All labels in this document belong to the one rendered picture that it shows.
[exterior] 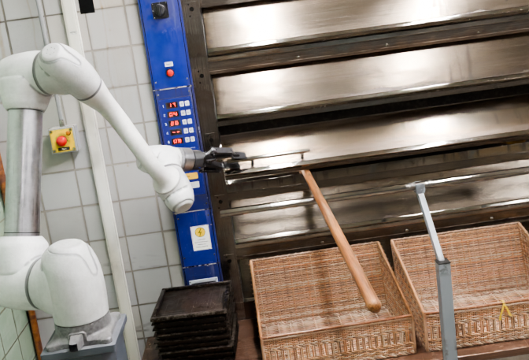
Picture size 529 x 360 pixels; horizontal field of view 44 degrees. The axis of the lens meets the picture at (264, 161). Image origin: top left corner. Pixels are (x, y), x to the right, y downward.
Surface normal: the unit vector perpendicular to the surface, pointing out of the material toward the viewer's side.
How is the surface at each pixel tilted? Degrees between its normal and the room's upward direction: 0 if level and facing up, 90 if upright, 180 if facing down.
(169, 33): 90
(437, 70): 70
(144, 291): 90
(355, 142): 49
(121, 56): 90
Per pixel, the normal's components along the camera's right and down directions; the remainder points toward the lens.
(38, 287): -0.44, 0.14
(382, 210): 0.00, -0.14
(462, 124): -0.04, -0.48
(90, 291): 0.65, 0.04
